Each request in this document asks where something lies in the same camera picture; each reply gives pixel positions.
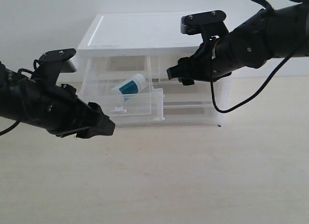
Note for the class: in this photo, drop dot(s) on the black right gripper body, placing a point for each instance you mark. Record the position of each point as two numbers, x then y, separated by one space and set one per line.
212 61

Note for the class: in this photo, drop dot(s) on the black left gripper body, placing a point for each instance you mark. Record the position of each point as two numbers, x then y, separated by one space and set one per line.
58 110

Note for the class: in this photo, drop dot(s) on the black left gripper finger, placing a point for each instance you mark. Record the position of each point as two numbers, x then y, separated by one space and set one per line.
94 123

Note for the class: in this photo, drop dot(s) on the white blue pill bottle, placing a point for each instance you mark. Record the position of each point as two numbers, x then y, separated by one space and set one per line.
130 87

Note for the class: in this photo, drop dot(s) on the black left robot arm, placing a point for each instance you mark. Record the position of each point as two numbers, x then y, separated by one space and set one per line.
10 94

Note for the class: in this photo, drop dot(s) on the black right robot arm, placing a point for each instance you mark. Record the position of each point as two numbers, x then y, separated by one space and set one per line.
264 36

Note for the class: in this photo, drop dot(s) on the clear middle wide drawer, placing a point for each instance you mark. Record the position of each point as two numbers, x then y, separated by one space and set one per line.
199 92

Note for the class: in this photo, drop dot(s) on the clear wide drawer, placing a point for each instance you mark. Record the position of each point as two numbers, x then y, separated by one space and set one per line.
196 114
199 92

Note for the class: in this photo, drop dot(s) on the clear bottom wide drawer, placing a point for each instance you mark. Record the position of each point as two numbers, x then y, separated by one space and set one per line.
196 114

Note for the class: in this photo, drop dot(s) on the white plastic drawer cabinet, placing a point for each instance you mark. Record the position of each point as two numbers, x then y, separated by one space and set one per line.
146 34

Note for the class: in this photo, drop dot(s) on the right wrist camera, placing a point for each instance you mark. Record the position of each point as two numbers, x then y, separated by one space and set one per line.
211 23

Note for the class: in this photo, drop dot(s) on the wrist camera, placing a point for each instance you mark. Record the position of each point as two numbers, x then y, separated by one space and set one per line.
52 63
211 23

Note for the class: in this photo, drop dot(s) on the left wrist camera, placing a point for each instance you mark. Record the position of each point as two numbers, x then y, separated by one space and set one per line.
52 63

